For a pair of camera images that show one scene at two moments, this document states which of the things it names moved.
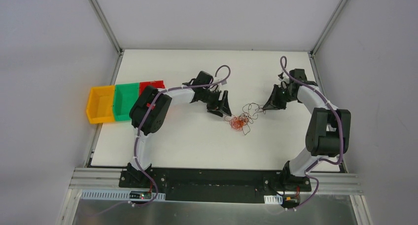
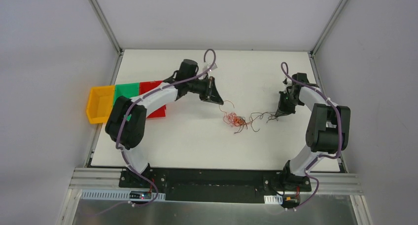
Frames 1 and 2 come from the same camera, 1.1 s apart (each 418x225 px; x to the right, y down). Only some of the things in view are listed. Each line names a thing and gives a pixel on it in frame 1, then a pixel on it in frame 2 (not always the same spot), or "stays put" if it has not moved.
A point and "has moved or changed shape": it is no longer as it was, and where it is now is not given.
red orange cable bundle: x=237 y=123 has moved or changed shape
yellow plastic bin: x=100 y=105 stays put
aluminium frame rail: x=89 y=178 stays put
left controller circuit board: x=140 y=195 stays put
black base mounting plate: x=230 y=185 stays put
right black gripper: x=278 y=96 → x=284 y=101
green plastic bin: x=125 y=95 stays put
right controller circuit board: x=291 y=202 stays put
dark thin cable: x=250 y=110 → x=270 y=117
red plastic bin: x=158 y=84 stays put
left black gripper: x=217 y=101 → x=209 y=90
